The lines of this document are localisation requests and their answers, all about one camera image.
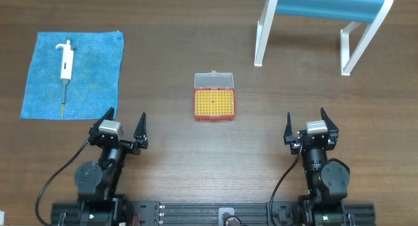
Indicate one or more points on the blue cloth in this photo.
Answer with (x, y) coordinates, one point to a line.
(94, 75)

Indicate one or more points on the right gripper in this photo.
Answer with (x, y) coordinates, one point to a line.
(315, 141)

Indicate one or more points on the mounting rail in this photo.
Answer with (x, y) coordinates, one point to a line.
(196, 213)

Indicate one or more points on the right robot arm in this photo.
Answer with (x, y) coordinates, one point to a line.
(334, 180)

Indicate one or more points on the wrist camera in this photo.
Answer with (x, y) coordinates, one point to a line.
(316, 126)
(111, 128)

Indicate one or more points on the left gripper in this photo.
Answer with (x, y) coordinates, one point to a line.
(106, 142)

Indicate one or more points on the white and blue stand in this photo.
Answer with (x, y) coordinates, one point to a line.
(326, 7)

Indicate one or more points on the red and yellow tip box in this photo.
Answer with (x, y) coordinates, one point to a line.
(214, 103)

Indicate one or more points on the white pipette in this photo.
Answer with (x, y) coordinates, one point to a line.
(67, 64)

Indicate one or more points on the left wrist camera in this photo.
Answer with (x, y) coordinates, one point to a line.
(111, 128)

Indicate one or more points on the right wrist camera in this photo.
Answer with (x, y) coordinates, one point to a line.
(316, 126)

